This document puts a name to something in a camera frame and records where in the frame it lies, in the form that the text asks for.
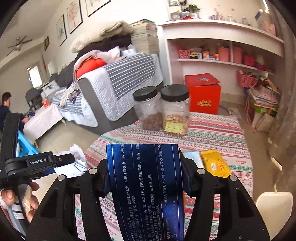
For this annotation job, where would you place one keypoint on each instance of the stack of books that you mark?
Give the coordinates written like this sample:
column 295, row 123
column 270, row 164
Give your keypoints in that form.
column 145, row 37

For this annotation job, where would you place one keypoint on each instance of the person's left hand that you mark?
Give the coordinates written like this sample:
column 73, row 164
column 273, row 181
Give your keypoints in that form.
column 29, row 202

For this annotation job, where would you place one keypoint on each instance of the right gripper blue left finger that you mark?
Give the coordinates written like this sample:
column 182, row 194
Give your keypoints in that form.
column 55, row 216

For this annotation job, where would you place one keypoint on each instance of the red gift box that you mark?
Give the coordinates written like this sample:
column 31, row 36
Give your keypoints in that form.
column 204, row 91

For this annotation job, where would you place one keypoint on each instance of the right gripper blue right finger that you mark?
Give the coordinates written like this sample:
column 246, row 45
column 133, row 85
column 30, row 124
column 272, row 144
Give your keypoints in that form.
column 239, row 218

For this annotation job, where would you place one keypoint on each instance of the jar with nuts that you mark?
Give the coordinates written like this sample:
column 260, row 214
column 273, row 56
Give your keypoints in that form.
column 175, row 101

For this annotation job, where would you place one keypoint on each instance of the pink basket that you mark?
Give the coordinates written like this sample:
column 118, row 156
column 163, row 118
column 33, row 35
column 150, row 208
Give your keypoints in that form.
column 245, row 80

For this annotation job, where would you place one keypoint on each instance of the stack of papers in rack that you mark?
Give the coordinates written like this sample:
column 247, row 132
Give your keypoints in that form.
column 263, row 99

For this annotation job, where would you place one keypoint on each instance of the jar with brown snacks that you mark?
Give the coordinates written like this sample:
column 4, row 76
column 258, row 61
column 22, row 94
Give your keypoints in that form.
column 147, row 106

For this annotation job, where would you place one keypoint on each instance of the grey sofa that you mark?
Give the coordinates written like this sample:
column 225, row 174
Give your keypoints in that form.
column 101, row 111

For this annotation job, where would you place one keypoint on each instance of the white pink bookshelf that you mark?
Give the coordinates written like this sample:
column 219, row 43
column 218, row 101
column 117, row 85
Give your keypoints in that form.
column 221, row 48

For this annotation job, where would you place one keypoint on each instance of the ceiling fan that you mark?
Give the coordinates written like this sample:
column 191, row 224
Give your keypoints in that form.
column 19, row 43

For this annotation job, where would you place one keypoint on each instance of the yellow snack packet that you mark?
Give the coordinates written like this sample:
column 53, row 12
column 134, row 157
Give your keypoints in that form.
column 215, row 164

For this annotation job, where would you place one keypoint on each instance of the blue toothpaste box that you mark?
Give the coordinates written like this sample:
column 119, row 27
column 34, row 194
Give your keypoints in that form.
column 147, row 190

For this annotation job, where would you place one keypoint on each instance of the orange cushion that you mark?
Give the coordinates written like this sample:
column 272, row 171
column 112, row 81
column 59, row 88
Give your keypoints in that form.
column 89, row 65

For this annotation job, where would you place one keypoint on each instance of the seated person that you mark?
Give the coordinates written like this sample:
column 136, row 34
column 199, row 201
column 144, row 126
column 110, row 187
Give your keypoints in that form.
column 5, row 109

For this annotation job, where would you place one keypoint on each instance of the framed picture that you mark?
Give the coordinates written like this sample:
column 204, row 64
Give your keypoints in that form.
column 74, row 15

